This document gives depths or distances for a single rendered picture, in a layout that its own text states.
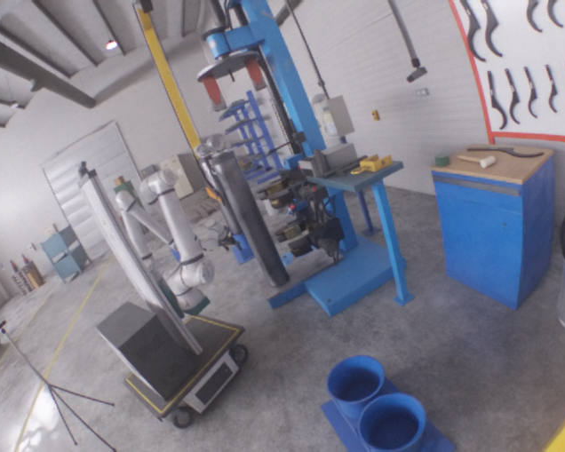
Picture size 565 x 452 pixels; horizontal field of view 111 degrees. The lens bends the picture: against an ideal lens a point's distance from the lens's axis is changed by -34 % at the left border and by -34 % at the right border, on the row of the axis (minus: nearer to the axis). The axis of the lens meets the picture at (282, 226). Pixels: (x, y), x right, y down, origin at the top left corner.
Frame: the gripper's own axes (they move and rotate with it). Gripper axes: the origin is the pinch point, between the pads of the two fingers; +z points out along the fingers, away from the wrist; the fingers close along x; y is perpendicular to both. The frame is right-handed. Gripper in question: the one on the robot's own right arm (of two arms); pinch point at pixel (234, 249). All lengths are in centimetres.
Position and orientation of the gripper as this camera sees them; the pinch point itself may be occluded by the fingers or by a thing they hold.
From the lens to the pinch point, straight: 230.4
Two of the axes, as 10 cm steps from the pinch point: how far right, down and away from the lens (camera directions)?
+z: 4.0, 6.1, 6.8
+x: 8.8, -0.5, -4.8
